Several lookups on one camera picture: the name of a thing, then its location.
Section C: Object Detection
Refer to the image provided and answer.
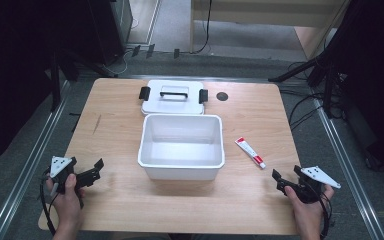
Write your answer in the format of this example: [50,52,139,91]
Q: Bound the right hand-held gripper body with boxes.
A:
[293,164,343,205]

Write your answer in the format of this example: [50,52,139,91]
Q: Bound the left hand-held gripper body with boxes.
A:
[48,155,82,196]

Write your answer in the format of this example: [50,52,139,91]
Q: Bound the person's right hand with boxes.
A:
[283,184,335,232]

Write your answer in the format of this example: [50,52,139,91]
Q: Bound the person's left hand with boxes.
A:
[45,173,86,230]

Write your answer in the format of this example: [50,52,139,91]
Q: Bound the white and red ointment tube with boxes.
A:
[234,136,267,170]

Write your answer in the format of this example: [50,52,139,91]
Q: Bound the white plastic storage box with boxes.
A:
[137,113,226,182]

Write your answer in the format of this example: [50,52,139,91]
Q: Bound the black metal stand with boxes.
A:
[45,48,119,113]
[267,0,374,119]

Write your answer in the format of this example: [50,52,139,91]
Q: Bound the white lid with black latches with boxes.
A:
[138,79,210,117]

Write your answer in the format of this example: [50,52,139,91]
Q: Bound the black curtain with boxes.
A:
[0,0,96,171]
[326,0,384,181]

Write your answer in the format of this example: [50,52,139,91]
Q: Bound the black cabinet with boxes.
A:
[88,0,134,66]

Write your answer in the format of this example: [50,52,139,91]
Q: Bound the metal floor rail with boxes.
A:
[0,79,72,240]
[309,87,384,240]

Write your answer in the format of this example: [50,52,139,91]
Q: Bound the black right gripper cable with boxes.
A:
[308,181,336,240]

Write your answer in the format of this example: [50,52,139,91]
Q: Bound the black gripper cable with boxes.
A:
[39,168,60,237]
[308,181,336,240]

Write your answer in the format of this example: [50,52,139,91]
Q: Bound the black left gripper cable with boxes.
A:
[39,168,60,237]

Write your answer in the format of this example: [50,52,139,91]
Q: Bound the black floor cables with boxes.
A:
[285,60,348,132]

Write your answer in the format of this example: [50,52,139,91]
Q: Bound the white floor cable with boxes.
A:
[100,16,140,77]

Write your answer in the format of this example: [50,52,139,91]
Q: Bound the black hanging cable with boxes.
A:
[191,0,213,55]

